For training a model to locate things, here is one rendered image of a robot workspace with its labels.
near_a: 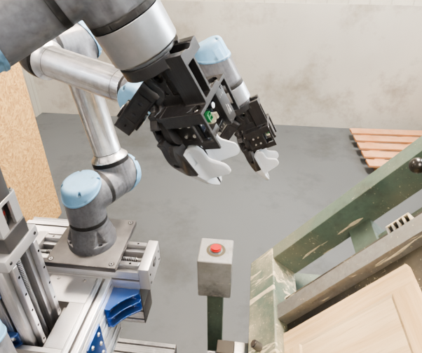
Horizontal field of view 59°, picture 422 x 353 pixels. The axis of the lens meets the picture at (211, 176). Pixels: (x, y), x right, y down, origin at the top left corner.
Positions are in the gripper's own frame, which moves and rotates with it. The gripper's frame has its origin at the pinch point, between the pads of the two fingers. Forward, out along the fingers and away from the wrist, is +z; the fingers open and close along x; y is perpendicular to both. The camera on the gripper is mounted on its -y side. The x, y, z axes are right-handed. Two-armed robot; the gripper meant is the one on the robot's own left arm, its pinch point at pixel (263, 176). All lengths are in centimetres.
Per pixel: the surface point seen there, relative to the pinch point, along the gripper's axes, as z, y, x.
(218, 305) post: 55, -43, 12
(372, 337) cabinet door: 35.1, 12.0, -24.6
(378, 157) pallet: 164, 37, 243
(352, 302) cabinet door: 35.6, 9.3, -13.7
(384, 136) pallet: 171, 52, 289
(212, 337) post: 72, -55, 12
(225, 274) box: 37.6, -31.1, 9.4
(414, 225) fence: 24.7, 28.9, -4.3
